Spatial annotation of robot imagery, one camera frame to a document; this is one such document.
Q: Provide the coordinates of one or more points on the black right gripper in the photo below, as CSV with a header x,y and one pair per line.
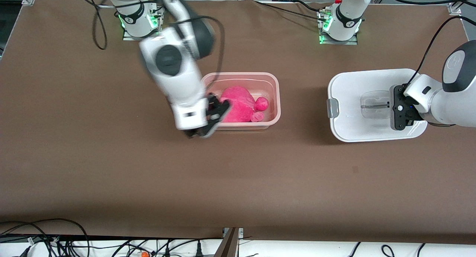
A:
x,y
215,109

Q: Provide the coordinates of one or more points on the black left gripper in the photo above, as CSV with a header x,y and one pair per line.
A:
x,y
412,114

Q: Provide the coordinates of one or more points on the pink plush toy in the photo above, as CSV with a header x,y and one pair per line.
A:
x,y
240,104

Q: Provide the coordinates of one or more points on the white box lid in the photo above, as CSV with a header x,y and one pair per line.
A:
x,y
346,127

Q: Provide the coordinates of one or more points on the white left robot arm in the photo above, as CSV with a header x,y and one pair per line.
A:
x,y
457,97

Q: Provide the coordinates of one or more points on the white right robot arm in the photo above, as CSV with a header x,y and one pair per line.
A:
x,y
182,93

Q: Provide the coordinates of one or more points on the translucent plastic storage box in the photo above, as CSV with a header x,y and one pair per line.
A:
x,y
268,82

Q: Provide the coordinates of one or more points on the brown table mat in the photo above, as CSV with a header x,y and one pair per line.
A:
x,y
238,175

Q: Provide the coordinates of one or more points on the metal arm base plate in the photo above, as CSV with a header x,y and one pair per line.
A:
x,y
128,37
353,41

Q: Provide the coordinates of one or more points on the aluminium frame strut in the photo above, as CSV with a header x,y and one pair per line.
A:
x,y
227,246

